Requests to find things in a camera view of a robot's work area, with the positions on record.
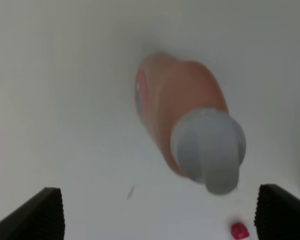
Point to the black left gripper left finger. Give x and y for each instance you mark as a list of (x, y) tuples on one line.
[(39, 218)]

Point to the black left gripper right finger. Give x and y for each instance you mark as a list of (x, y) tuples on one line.
[(277, 215)]

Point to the white marker red caps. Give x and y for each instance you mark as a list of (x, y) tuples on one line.
[(239, 231)]

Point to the pink bottle white cap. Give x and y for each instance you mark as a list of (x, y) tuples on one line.
[(185, 112)]

